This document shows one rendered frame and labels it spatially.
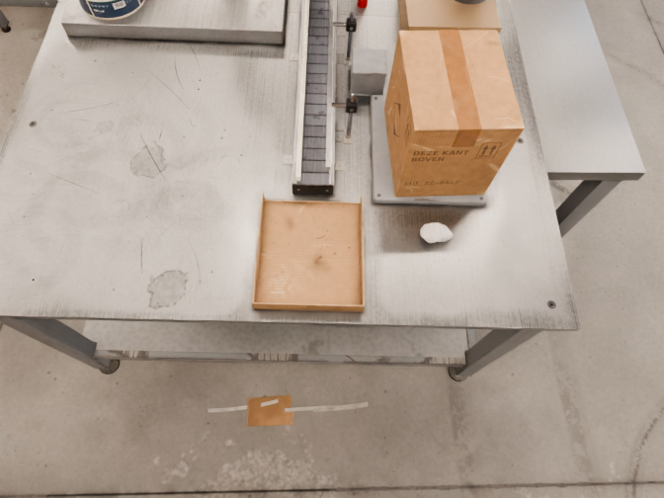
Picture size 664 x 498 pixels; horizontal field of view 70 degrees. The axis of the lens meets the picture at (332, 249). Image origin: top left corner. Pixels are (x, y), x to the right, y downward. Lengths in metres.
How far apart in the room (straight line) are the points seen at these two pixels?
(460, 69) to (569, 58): 0.67
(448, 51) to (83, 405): 1.75
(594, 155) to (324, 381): 1.22
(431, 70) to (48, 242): 1.01
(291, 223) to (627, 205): 1.85
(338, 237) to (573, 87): 0.90
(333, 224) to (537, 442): 1.25
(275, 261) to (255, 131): 0.41
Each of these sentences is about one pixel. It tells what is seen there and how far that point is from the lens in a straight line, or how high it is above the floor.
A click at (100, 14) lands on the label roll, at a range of 1.74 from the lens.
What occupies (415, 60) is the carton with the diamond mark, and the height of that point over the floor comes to 1.12.
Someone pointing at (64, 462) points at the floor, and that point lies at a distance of 2.11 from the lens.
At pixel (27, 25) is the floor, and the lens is 3.37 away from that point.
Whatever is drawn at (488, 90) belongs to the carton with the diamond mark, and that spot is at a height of 1.12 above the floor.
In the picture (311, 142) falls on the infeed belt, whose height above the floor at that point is 0.88.
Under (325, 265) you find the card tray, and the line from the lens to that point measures 1.18.
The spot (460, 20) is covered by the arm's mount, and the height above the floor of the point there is 0.92.
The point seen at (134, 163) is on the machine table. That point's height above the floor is 0.83.
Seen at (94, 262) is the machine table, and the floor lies 0.83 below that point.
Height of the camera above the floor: 1.91
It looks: 65 degrees down
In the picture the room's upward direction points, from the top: 5 degrees clockwise
